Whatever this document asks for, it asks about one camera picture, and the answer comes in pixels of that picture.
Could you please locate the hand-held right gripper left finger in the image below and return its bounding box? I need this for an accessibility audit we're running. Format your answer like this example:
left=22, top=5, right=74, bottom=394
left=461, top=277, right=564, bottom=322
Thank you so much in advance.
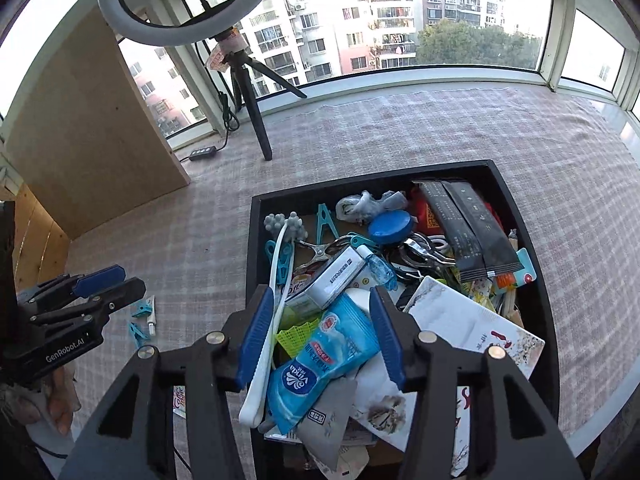
left=59, top=284, right=277, bottom=480

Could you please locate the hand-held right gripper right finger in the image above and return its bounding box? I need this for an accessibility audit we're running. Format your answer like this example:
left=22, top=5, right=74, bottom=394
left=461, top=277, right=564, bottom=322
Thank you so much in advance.
left=369, top=285, right=583, bottom=480

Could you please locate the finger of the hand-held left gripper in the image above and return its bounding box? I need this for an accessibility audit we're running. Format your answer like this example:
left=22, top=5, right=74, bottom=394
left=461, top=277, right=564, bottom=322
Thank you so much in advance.
left=17, top=265, right=126, bottom=311
left=32, top=277, right=147, bottom=331

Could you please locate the small clear blue bottle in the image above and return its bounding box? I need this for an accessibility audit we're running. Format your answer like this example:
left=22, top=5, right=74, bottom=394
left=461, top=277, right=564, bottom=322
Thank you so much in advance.
left=356, top=245, right=398, bottom=291

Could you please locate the blue wet wipes packet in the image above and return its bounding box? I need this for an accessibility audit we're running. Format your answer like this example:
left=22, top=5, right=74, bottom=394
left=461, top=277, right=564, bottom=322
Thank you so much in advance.
left=265, top=292, right=381, bottom=436

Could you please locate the white tissue box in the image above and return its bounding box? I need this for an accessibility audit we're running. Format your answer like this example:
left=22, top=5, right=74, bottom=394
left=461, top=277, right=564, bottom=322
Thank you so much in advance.
left=350, top=275, right=546, bottom=478

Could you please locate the round blue tape measure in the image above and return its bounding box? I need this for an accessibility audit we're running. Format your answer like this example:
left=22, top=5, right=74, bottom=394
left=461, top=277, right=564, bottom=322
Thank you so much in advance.
left=368, top=209, right=416, bottom=242

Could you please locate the clear plastic bag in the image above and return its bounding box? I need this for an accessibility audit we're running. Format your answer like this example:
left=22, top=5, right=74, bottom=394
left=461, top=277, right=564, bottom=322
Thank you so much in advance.
left=335, top=190, right=408, bottom=222

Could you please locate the black foil packet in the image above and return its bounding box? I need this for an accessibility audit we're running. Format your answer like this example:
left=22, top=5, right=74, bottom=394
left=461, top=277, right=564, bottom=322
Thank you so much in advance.
left=412, top=180, right=525, bottom=283

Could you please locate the black storage box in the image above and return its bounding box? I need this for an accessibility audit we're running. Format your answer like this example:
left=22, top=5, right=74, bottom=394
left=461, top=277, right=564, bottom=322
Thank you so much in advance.
left=246, top=159, right=561, bottom=480

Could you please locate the pink checked cloth desktop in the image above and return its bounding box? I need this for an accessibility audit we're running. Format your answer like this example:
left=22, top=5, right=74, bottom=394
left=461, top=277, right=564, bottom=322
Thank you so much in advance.
left=65, top=85, right=640, bottom=480

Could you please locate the person's left hand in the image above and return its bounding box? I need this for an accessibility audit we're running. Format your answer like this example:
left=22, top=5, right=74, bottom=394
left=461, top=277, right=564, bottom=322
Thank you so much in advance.
left=0, top=367, right=80, bottom=436

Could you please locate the yellow green plastic basket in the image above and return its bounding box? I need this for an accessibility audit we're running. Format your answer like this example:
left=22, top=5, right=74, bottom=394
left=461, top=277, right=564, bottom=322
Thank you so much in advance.
left=276, top=317, right=321, bottom=356

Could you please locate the pine slat panel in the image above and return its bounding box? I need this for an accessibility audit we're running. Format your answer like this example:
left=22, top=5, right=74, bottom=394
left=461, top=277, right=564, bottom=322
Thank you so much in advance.
left=0, top=182, right=71, bottom=291

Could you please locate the white massager with grey balls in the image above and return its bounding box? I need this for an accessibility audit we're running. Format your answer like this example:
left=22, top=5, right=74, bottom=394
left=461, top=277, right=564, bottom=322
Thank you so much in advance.
left=238, top=211, right=310, bottom=428

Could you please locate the small white blue box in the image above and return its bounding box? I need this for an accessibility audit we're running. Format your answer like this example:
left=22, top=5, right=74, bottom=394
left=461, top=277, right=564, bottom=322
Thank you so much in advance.
left=287, top=246, right=373, bottom=313

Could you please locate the silver metal tool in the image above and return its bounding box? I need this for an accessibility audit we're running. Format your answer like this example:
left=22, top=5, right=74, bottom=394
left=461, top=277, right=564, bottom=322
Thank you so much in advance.
left=395, top=232, right=456, bottom=273

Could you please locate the silver metal clip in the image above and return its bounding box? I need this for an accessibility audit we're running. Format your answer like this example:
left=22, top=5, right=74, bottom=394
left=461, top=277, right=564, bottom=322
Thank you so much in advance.
left=295, top=240, right=333, bottom=266

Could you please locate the grey sachet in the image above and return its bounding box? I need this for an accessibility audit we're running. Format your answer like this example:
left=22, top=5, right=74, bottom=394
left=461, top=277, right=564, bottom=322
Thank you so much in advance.
left=297, top=377, right=358, bottom=468

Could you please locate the red packet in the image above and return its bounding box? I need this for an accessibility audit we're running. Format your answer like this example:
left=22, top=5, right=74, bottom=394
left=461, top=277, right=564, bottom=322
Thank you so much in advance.
left=409, top=185, right=446, bottom=236

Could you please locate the large light wooden board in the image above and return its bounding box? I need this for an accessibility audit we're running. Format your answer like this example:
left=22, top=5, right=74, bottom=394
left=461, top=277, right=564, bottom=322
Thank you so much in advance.
left=2, top=7, right=192, bottom=241

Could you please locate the teal card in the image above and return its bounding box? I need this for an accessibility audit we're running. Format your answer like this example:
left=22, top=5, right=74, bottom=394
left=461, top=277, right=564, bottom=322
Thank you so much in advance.
left=515, top=247, right=538, bottom=286

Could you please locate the black tripod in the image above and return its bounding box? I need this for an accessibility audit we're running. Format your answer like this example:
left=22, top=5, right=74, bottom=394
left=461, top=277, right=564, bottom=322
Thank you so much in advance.
left=207, top=27, right=308, bottom=162

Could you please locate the black ring light cable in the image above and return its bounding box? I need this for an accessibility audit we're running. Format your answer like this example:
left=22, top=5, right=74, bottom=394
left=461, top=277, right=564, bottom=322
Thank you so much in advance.
left=177, top=42, right=242, bottom=162

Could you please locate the white ring light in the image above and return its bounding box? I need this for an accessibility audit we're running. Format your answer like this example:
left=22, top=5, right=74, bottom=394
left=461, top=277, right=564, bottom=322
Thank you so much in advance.
left=97, top=0, right=286, bottom=47

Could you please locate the white window frame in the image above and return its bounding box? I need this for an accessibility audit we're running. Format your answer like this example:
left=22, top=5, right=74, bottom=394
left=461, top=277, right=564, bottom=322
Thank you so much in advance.
left=0, top=0, right=640, bottom=161

